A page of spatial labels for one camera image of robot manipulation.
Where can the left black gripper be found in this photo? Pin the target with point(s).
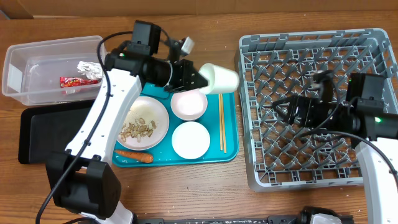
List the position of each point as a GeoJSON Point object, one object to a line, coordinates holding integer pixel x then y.
{"type": "Point", "coordinates": [186, 71]}

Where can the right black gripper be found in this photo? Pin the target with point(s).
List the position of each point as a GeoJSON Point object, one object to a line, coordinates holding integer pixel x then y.
{"type": "Point", "coordinates": [310, 106]}

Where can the white cup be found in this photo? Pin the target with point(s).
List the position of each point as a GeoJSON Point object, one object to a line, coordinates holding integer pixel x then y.
{"type": "Point", "coordinates": [220, 80]}

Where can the pink bowl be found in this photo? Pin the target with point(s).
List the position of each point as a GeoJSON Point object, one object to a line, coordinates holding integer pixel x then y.
{"type": "Point", "coordinates": [189, 105]}

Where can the white dinner plate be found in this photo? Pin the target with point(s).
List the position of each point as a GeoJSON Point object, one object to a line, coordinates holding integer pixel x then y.
{"type": "Point", "coordinates": [149, 109]}

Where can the white bowl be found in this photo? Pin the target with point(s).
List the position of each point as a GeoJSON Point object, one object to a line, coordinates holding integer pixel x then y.
{"type": "Point", "coordinates": [191, 140]}

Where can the wooden chopstick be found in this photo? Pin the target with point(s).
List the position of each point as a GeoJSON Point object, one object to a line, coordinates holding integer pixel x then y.
{"type": "Point", "coordinates": [224, 137]}
{"type": "Point", "coordinates": [220, 99]}

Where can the foil ball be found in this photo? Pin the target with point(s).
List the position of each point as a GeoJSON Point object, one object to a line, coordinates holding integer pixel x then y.
{"type": "Point", "coordinates": [91, 70]}

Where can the red snack wrapper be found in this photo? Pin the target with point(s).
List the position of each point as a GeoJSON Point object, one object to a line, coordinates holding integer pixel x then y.
{"type": "Point", "coordinates": [67, 82]}

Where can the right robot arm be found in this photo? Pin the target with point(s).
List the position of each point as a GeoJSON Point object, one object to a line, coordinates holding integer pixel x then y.
{"type": "Point", "coordinates": [361, 118]}

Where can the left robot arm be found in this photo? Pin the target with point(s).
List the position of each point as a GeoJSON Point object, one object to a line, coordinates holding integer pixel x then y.
{"type": "Point", "coordinates": [81, 178]}

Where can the grey dish rack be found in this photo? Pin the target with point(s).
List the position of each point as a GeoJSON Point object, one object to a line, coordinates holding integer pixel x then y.
{"type": "Point", "coordinates": [275, 66]}

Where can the teal serving tray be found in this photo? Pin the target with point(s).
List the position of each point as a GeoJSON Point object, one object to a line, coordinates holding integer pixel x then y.
{"type": "Point", "coordinates": [164, 154]}

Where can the peanut shells pile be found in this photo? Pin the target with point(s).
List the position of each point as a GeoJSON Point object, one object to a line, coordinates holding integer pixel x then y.
{"type": "Point", "coordinates": [138, 129]}

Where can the orange carrot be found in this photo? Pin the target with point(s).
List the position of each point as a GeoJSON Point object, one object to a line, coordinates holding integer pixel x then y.
{"type": "Point", "coordinates": [139, 156]}

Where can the clear plastic bin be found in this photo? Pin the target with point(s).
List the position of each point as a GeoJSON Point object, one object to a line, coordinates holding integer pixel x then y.
{"type": "Point", "coordinates": [32, 71]}

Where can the black plastic tray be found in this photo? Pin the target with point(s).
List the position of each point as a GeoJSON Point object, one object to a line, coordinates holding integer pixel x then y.
{"type": "Point", "coordinates": [46, 129]}

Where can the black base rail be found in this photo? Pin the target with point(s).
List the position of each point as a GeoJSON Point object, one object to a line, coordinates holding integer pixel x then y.
{"type": "Point", "coordinates": [308, 215]}

